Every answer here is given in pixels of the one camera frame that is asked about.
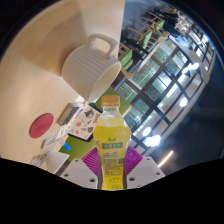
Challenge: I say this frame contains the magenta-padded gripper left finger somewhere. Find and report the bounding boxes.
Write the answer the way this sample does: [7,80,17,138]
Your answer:
[60,146,101,190]

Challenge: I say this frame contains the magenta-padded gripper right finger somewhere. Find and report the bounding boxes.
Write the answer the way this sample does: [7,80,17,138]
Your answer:
[124,145,167,190]

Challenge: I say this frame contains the yellow drink bottle orange cap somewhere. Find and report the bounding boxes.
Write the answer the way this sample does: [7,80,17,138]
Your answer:
[92,95,132,191]

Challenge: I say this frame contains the long curved light strip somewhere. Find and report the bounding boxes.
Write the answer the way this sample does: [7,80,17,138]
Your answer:
[156,149,175,169]

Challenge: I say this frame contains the green upholstered booth bench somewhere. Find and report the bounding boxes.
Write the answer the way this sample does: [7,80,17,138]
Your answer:
[59,86,133,163]

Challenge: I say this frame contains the small blue-capped bottle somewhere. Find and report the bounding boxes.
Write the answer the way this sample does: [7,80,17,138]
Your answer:
[57,136,72,152]

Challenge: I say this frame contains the hanging ceiling lamps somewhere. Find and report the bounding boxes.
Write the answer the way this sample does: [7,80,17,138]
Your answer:
[141,61,201,148]

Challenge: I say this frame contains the white paper napkin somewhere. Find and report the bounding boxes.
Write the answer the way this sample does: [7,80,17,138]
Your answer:
[29,153,51,168]

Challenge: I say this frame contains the small white square device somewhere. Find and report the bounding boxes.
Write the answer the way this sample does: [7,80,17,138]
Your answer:
[40,133,61,150]

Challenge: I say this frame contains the black-framed picture tablet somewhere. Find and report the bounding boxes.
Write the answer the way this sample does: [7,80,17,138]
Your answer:
[66,103,103,143]

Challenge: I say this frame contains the small dark box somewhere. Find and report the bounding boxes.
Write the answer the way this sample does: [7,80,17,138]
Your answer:
[57,102,81,127]

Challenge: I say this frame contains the flat round red coaster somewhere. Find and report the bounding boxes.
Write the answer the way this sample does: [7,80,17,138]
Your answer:
[28,112,55,140]

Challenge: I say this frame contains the white ribbed mug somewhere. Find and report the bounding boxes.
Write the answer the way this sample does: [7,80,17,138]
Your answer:
[61,33,123,104]

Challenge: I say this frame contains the light wooden dining table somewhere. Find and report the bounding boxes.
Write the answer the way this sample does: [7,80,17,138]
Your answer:
[131,31,171,79]

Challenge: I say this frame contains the wooden chairs with green seats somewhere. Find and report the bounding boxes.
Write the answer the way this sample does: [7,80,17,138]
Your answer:
[118,9,168,73]

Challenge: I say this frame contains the large dark-framed window wall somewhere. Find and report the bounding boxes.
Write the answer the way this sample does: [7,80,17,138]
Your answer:
[113,29,218,158]

